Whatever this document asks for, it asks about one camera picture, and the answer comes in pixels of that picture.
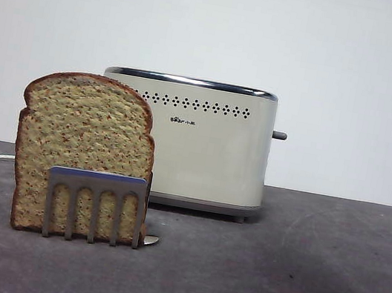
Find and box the brown seeded bread slice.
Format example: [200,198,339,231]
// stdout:
[0,63,172,252]

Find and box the cream two-slot toaster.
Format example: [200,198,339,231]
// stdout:
[83,62,281,228]

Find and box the grey toaster lever knob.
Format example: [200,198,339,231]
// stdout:
[271,129,289,142]

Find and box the silver metal toast rack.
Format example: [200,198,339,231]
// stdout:
[38,163,172,257]

